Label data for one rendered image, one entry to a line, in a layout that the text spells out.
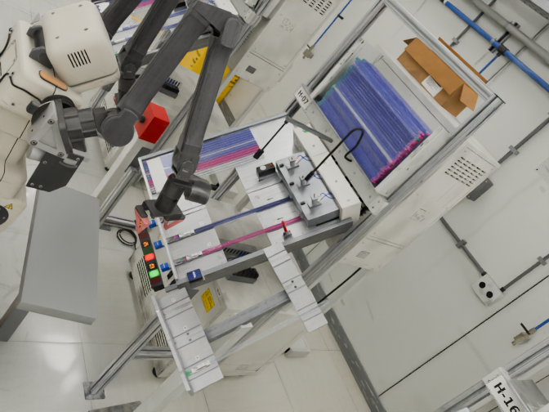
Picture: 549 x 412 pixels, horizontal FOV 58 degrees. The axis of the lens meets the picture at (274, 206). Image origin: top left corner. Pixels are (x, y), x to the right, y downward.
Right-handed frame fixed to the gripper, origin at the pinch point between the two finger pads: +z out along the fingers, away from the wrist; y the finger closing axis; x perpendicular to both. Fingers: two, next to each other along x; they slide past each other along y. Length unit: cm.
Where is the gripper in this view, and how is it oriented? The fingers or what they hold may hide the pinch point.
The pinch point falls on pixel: (152, 228)
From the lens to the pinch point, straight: 153.6
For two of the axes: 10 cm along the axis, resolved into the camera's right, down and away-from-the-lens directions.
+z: -4.9, 7.1, 5.0
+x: -5.6, -7.0, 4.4
